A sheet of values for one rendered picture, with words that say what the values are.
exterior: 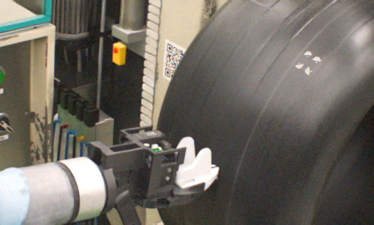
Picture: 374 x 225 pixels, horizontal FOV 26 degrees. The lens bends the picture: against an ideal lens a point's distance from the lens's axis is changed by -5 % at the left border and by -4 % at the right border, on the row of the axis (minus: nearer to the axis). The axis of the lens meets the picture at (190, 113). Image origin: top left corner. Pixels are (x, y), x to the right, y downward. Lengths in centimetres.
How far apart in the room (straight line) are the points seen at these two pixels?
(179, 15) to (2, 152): 44
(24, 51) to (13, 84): 7
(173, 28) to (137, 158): 51
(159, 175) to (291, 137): 18
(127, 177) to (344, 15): 38
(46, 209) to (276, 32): 42
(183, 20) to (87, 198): 57
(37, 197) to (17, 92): 67
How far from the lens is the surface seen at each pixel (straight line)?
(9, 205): 92
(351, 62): 112
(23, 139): 164
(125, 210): 105
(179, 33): 148
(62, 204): 96
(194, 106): 119
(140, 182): 104
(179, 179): 108
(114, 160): 100
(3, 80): 156
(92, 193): 98
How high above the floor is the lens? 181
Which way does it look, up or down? 26 degrees down
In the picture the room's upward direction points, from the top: 5 degrees clockwise
